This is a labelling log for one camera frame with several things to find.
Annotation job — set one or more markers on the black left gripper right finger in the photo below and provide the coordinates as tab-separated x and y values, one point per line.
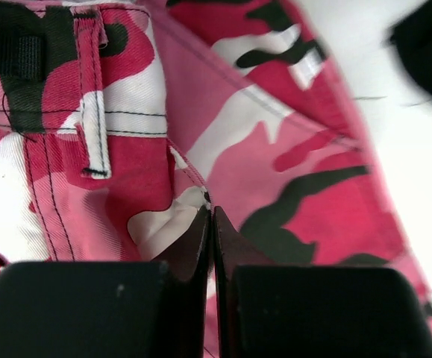
271	310

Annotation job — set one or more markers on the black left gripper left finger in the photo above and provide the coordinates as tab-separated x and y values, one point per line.
109	309

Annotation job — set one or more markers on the pink camouflage trousers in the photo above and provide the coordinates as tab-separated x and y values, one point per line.
120	120

